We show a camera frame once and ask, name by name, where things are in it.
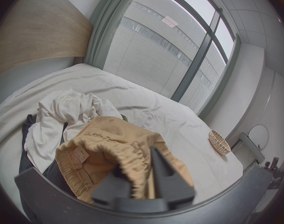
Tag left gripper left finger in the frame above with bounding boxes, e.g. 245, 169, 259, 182
92, 168, 132, 205

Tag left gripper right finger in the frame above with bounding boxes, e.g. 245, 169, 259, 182
150, 146, 195, 204

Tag tan shorts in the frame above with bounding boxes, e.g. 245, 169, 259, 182
55, 116, 195, 206

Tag round woven basket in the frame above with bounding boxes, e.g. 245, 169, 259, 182
208, 130, 231, 155

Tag bed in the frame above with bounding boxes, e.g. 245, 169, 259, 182
0, 0, 245, 209

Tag white garment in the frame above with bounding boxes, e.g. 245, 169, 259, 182
24, 90, 123, 170

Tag black garment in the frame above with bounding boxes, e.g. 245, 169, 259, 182
18, 114, 71, 195

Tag window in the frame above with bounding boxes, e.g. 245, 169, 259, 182
102, 0, 237, 117

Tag blue-green curtain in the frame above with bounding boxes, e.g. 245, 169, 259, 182
87, 0, 147, 70

